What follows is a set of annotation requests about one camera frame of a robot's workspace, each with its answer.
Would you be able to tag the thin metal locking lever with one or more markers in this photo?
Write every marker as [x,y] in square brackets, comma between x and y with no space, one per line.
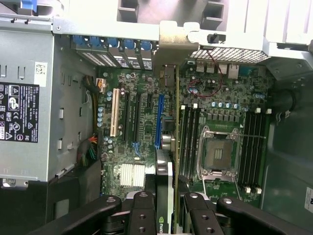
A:
[204,188]
[254,137]

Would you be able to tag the black open PC case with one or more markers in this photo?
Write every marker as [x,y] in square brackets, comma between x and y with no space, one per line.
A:
[105,27]

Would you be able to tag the black short expansion slot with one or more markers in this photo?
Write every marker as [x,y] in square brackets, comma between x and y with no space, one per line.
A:
[149,101]

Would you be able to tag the silver finned heat sink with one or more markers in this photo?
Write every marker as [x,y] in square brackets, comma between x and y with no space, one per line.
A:
[133,175]

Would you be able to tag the CPU socket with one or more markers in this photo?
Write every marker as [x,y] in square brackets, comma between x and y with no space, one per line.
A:
[220,151]

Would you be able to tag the black long expansion slot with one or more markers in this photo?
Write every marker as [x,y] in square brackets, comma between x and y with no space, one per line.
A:
[126,115]
[137,117]

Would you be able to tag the blue case release latch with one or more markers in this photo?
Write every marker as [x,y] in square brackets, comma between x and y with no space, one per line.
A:
[29,6]

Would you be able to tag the metal socket cover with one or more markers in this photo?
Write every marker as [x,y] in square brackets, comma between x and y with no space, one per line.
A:
[220,174]

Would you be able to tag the grey power supply unit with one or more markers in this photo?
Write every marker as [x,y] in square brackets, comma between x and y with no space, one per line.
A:
[24,61]

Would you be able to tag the blue card retention clip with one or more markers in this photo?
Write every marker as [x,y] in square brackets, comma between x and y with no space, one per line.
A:
[129,44]
[145,44]
[113,42]
[78,40]
[94,41]

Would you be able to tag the blue expansion slot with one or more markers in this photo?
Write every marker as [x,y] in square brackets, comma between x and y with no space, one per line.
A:
[159,122]

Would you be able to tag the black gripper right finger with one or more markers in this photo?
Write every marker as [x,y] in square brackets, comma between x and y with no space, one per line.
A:
[203,218]

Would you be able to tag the green motherboard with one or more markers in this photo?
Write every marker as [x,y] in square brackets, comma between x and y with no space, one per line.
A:
[144,80]

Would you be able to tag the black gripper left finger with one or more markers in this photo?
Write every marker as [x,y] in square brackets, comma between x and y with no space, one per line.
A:
[144,215]

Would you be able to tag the white expansion slot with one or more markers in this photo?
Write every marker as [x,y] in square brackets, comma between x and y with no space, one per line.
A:
[114,112]

